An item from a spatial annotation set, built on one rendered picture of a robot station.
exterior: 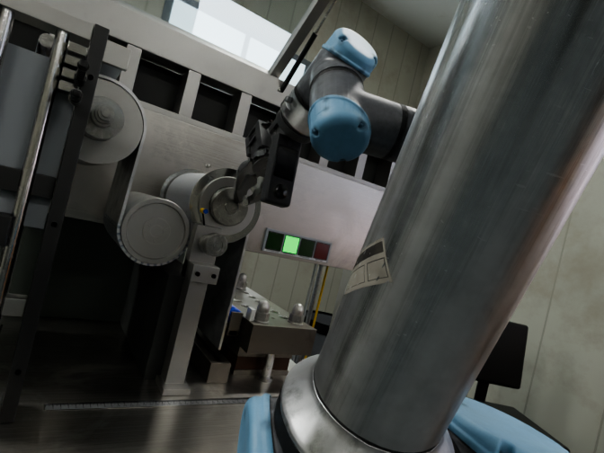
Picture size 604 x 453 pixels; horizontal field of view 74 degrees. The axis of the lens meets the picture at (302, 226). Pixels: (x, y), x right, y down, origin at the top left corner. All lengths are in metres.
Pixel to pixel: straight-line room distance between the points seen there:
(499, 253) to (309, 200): 1.11
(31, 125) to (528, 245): 0.60
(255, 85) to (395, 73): 2.96
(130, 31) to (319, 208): 0.71
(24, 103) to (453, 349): 0.59
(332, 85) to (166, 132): 0.66
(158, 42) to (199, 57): 0.11
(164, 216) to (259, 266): 2.50
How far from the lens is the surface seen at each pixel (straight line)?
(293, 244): 1.26
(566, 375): 3.06
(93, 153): 0.76
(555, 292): 3.08
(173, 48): 1.16
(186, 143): 1.12
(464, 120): 0.19
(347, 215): 1.37
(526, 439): 0.38
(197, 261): 0.77
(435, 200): 0.19
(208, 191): 0.78
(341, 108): 0.49
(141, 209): 0.77
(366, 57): 0.58
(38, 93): 0.66
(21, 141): 0.65
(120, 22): 1.15
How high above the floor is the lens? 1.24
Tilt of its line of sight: level
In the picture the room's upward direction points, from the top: 14 degrees clockwise
